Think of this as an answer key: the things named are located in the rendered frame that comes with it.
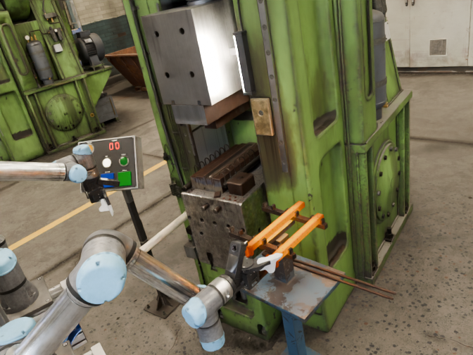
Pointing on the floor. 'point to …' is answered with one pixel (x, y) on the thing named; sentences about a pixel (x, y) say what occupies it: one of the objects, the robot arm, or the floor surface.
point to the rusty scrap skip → (128, 66)
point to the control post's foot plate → (155, 308)
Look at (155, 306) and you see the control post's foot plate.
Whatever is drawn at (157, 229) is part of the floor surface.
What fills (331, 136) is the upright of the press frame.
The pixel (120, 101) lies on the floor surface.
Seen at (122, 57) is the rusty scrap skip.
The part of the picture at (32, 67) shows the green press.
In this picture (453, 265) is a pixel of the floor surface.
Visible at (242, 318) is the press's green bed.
